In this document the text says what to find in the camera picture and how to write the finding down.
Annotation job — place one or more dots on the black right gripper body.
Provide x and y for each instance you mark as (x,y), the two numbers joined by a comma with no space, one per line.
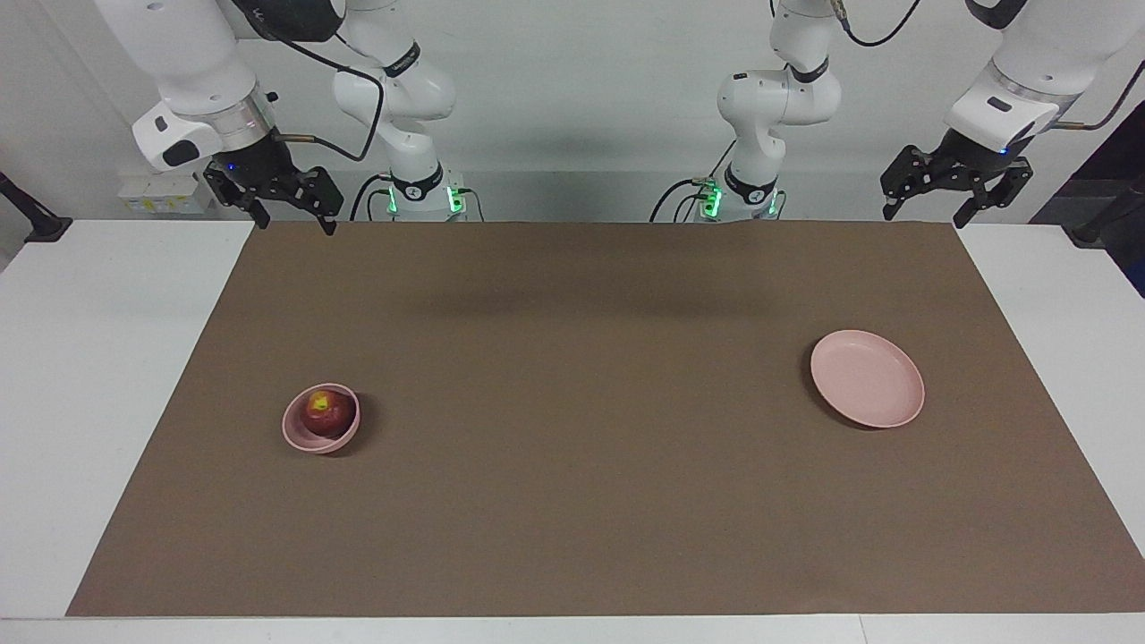
(264,170)

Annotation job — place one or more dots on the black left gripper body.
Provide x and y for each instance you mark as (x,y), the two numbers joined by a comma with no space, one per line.
(979,161)

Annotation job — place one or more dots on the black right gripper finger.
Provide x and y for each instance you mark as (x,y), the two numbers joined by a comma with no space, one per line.
(240,197)
(324,192)

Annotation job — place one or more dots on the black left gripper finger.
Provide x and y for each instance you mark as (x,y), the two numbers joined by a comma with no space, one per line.
(997,192)
(908,170)

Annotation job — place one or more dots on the dark red apple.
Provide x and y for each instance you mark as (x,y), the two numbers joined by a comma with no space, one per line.
(327,411)

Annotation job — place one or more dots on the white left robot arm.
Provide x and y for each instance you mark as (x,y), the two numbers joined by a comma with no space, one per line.
(778,98)

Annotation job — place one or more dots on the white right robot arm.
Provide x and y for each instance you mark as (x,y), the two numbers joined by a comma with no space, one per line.
(179,54)

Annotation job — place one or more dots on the pink round plate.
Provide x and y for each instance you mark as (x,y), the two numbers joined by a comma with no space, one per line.
(868,377)

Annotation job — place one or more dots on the small pink bowl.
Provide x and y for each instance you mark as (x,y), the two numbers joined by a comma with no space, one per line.
(304,440)

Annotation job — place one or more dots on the dark panel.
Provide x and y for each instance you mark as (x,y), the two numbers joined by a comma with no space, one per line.
(1127,152)

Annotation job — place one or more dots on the brown table mat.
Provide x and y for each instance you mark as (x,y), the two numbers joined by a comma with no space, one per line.
(581,501)

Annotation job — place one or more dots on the white wall socket box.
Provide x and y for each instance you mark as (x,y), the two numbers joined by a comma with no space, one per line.
(156,192)

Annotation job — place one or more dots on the black stand post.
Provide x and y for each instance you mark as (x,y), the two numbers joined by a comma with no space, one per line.
(36,224)
(1105,219)

